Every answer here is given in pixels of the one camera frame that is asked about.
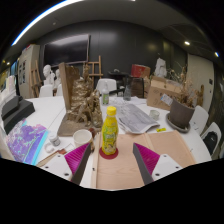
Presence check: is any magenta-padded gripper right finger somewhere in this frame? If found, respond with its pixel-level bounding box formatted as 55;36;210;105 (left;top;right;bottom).
132;142;184;186

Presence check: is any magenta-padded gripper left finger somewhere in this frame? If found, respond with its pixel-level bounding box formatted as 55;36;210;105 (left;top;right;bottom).
41;142;93;186

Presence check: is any yellow drink bottle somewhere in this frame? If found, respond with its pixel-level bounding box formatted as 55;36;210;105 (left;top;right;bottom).
100;105;120;156

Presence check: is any cream cup with dark dots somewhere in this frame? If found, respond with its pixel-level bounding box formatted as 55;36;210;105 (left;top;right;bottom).
72;128;93;148

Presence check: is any small jar with white lid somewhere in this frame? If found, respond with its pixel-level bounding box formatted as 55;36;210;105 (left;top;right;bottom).
48;132;62;147

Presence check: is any white tape roll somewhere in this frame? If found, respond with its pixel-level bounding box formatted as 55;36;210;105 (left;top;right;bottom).
44;142;57;154

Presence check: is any light wooden drawing board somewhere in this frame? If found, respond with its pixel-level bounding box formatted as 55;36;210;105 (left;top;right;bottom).
89;129;197;190

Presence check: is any flat round red coaster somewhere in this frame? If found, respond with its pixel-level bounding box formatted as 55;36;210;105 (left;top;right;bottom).
98;146;120;160

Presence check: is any folded newspaper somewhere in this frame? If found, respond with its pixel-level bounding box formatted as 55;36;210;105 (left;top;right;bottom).
114;99;161;135

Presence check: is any small glass cup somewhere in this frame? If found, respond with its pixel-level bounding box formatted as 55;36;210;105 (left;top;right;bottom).
148;109;161;121

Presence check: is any purple painting with cyan edge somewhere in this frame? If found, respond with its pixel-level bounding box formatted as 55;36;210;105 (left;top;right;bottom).
4;121;51;166

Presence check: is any grey pot with dried branches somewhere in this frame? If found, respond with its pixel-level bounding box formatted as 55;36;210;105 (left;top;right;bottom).
165;64;201;134

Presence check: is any white chair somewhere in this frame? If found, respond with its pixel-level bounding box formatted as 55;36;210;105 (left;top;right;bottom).
189;105;210;134
38;84;54;98
200;121;223;156
96;78;118;96

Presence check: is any cardboard box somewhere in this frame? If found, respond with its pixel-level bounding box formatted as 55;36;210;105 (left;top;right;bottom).
146;75;184;112

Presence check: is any clear glass bottle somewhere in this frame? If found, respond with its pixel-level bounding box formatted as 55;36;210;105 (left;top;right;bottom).
123;84;133;102

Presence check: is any small spray bottle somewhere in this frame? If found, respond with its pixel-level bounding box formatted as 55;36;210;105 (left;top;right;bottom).
101;83;110;106

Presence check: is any black box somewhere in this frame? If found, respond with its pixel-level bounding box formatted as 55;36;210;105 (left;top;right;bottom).
1;95;24;119
3;99;36;134

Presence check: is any white plaster bust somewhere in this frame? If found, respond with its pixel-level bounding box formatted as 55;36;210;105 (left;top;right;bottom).
42;64;56;86
53;68;63;91

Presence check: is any red box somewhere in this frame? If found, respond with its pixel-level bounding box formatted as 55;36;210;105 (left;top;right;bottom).
130;63;152;79

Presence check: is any wooden easel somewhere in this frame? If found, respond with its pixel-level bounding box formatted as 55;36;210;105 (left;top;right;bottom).
87;55;104;79
30;59;43;98

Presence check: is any white plaster figure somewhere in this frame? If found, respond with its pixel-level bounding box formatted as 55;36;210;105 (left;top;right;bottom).
154;57;169;78

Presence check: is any beige display cabinet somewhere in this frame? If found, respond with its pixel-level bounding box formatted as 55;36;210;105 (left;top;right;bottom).
17;44;42;99

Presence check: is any long ceiling light strip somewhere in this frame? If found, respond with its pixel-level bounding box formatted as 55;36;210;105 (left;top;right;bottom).
10;0;83;47

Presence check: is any wooden-handled palette knife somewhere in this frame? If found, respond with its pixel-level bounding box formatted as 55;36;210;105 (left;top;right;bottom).
35;148;68;168

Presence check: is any large dark wall screen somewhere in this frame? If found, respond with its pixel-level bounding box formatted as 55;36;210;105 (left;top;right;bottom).
43;34;91;67

